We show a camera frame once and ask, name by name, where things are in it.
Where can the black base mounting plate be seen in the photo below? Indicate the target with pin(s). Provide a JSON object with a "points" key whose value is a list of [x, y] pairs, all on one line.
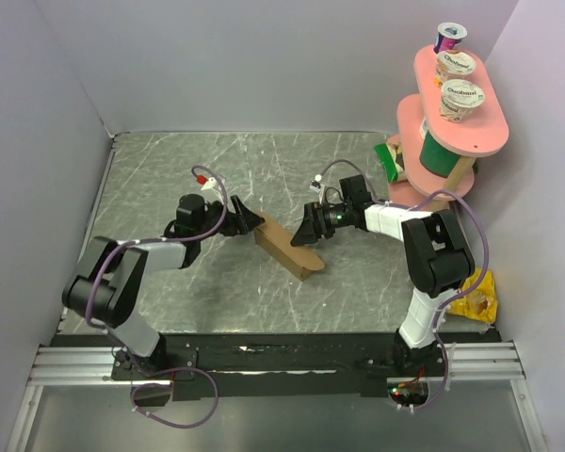
{"points": [[203, 365]]}

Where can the green snack bag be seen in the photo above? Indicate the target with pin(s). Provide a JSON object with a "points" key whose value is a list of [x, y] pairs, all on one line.
{"points": [[391, 157]]}

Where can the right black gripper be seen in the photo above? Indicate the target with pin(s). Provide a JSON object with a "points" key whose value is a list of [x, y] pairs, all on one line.
{"points": [[314, 225]]}

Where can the front Chobani yogurt cup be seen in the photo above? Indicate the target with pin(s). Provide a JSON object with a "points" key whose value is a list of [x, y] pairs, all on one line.
{"points": [[459, 99]]}

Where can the pink three-tier shelf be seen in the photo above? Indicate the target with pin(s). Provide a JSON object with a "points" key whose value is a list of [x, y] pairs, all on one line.
{"points": [[482, 134]]}

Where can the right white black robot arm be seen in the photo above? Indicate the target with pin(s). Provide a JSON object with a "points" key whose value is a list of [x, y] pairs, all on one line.
{"points": [[438, 257]]}

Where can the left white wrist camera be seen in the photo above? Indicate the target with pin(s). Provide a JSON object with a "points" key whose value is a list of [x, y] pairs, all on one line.
{"points": [[209, 183]]}

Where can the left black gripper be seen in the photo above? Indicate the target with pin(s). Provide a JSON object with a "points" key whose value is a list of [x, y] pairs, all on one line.
{"points": [[249, 219]]}

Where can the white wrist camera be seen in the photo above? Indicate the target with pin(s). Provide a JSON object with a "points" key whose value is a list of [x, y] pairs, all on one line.
{"points": [[209, 183], [318, 187]]}

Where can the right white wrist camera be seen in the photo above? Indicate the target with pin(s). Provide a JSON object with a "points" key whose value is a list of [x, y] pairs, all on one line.
{"points": [[318, 187]]}

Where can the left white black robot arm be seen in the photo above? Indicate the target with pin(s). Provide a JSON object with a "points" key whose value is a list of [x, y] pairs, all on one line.
{"points": [[105, 284]]}

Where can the purple lid yogurt cup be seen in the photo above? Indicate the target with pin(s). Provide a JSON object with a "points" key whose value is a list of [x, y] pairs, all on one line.
{"points": [[449, 36]]}

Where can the middle Chobani yogurt cup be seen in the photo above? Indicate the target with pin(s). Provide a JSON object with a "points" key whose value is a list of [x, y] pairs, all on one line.
{"points": [[453, 65]]}

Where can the green cylindrical can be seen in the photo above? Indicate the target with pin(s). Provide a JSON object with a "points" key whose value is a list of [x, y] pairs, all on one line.
{"points": [[435, 157]]}

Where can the yellow chip bag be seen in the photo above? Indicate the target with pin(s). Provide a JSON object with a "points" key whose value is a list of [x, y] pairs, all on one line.
{"points": [[481, 304]]}

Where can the brown cardboard box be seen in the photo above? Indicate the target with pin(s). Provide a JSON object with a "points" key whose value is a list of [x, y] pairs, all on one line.
{"points": [[272, 237]]}

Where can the chobani yogurt cup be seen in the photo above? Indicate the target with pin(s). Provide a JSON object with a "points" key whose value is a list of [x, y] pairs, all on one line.
{"points": [[459, 99], [453, 65]]}

